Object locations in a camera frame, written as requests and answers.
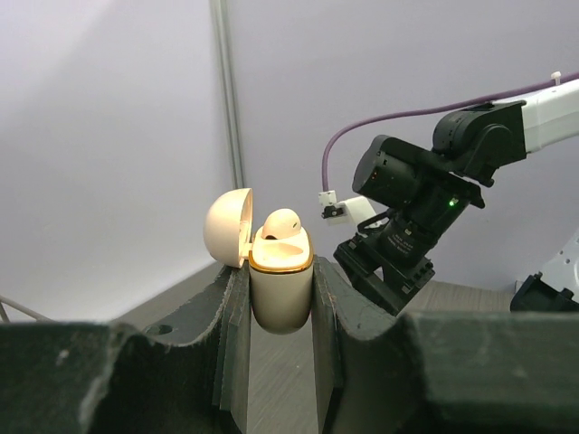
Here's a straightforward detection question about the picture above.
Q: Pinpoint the grey wire dish rack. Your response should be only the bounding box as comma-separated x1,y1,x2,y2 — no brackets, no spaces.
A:
0,296,52,324

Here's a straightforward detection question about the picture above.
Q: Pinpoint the beige earbud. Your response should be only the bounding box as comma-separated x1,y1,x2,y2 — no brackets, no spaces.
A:
261,208,301,240

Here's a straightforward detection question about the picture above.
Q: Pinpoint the beige earbud charging case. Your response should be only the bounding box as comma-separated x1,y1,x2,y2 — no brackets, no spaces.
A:
203,188,314,335

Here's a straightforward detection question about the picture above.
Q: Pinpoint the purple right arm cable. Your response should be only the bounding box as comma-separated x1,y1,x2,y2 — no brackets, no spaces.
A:
321,71,579,193

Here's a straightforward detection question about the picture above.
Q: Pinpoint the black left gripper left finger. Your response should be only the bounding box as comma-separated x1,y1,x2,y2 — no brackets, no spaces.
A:
1,267,251,433

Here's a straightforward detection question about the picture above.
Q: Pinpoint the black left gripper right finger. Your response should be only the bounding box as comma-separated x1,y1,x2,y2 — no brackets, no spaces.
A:
311,258,578,433

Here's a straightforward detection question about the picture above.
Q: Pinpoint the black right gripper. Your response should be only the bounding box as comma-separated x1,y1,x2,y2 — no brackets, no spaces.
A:
334,219,435,316

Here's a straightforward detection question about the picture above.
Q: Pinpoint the aluminium frame rail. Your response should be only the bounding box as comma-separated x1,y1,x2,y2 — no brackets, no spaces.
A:
210,0,246,188

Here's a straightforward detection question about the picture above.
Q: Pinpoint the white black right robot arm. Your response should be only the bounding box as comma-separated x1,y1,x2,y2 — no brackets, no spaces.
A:
318,73,578,315

